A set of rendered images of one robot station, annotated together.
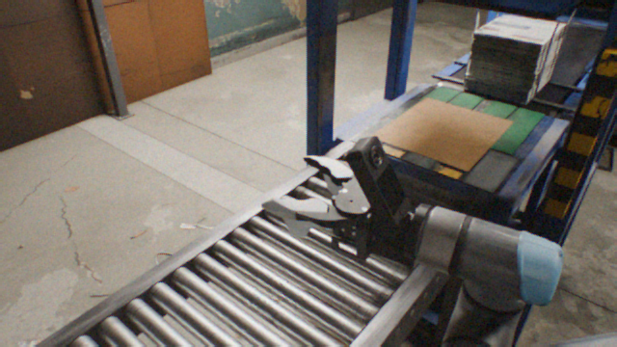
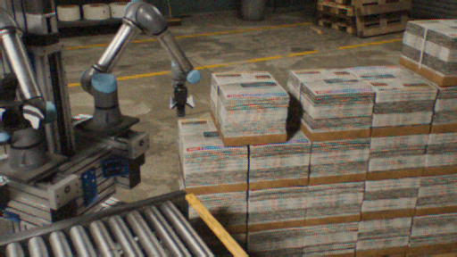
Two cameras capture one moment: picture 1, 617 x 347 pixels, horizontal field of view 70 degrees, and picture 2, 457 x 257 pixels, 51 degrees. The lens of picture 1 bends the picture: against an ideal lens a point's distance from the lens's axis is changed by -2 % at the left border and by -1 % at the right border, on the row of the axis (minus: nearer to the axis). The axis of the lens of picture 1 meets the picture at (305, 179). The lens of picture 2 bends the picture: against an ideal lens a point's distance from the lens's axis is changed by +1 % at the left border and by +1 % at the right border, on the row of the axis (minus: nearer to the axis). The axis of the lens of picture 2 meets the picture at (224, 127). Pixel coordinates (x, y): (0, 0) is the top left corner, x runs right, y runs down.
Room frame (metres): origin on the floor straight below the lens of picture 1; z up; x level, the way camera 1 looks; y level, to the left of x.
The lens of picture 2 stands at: (1.45, 1.02, 1.75)
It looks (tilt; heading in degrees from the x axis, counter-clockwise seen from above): 23 degrees down; 202
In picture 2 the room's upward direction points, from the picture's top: 1 degrees clockwise
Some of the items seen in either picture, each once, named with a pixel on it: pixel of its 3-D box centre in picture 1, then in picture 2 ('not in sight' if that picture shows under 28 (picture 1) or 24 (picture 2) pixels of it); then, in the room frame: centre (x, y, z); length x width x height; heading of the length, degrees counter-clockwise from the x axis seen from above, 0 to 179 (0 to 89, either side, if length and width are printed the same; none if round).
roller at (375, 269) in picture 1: (330, 245); not in sight; (0.89, -0.06, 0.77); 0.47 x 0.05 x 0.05; 51
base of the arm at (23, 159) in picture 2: not in sight; (27, 151); (0.13, -0.40, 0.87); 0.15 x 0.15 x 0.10
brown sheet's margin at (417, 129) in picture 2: not in sight; (381, 115); (-0.90, 0.90, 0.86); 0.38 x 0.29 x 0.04; 33
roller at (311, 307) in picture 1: (281, 288); not in sight; (0.73, 0.06, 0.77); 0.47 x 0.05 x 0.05; 51
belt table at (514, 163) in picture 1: (455, 139); not in sight; (1.52, -0.58, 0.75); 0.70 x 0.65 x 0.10; 141
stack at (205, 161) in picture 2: not in sight; (293, 199); (-0.67, 0.54, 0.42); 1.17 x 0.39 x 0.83; 123
